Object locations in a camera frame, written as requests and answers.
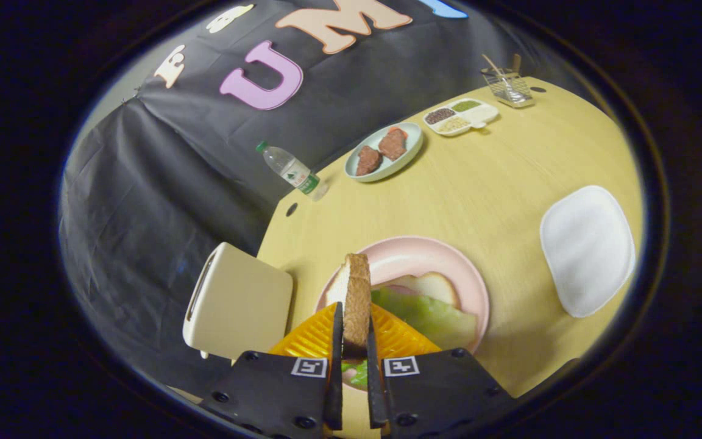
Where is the pale teal plate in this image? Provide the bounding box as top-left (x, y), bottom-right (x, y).
top-left (344, 122), bottom-right (424, 183)

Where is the cream toaster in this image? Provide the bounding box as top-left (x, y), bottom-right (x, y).
top-left (182, 242), bottom-right (294, 360)

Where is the pink plate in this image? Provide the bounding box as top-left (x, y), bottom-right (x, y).
top-left (314, 236), bottom-right (490, 357)

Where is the white divided seasoning dish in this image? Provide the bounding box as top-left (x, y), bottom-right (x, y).
top-left (422, 98), bottom-right (500, 137)

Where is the white bread slice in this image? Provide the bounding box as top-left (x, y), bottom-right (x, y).
top-left (381, 271), bottom-right (460, 309)

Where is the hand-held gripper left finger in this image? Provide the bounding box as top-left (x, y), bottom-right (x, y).
top-left (197, 301), bottom-right (344, 439)

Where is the thin wooden stick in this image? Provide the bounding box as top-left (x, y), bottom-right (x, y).
top-left (482, 54), bottom-right (511, 93)

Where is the clear plastic water bottle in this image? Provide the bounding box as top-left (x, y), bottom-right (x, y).
top-left (256, 141), bottom-right (330, 202)

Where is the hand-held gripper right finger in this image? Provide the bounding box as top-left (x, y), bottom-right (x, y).
top-left (366, 303), bottom-right (517, 439)

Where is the clear glass cup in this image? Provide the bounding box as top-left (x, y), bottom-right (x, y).
top-left (481, 68), bottom-right (535, 109)

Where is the green lettuce leaf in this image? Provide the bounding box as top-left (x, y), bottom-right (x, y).
top-left (342, 288), bottom-right (478, 388)

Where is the brown meat patty orange edge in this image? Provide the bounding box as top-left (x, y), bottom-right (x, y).
top-left (378, 127), bottom-right (408, 161)

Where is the white square plate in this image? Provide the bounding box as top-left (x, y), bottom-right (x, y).
top-left (539, 185), bottom-right (637, 319)

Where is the toasted bread slice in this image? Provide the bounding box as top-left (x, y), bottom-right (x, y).
top-left (325, 253), bottom-right (372, 357)

